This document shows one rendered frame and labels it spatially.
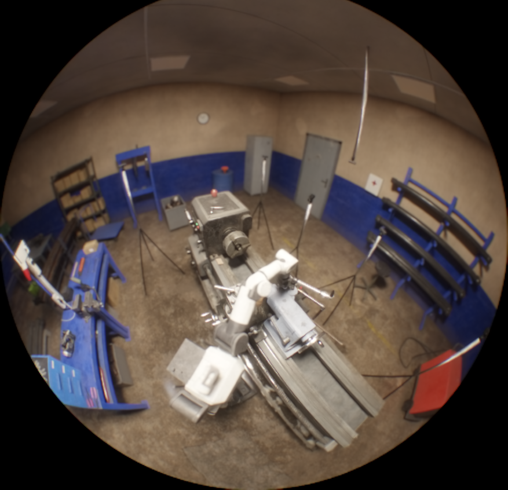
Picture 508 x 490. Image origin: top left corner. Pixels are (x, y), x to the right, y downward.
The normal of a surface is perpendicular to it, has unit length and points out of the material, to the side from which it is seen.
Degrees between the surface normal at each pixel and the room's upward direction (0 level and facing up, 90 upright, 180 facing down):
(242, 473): 0
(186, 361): 9
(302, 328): 0
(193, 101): 90
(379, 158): 90
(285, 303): 0
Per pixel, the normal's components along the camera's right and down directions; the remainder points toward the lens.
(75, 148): 0.50, 0.57
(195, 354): -0.05, -0.72
